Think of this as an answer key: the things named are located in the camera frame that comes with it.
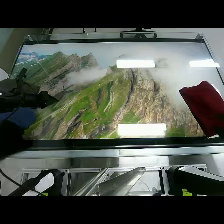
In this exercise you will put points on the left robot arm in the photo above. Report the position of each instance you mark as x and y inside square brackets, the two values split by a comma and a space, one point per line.
[20, 97]

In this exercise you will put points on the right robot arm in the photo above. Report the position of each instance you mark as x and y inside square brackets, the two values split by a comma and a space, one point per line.
[200, 185]

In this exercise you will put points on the red garment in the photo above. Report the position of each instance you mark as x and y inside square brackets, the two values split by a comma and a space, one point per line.
[206, 106]

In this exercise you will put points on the silver frame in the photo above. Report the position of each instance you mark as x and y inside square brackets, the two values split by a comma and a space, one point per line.
[126, 182]

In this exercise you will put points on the blue garment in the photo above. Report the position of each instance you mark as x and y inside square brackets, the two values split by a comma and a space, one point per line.
[20, 117]

